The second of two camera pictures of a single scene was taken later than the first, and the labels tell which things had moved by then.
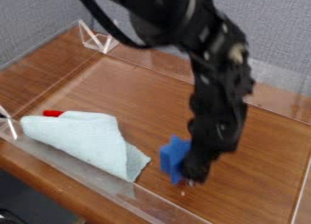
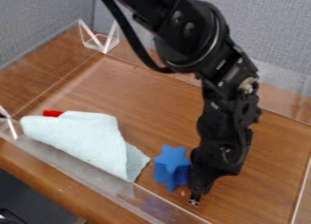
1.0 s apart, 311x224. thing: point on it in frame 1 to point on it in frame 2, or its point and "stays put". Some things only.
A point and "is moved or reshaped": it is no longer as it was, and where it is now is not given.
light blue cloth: x=89 y=137 stays put
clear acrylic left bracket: x=7 y=128 stays put
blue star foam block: x=171 y=157 is moved or reshaped
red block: x=51 y=113 stays put
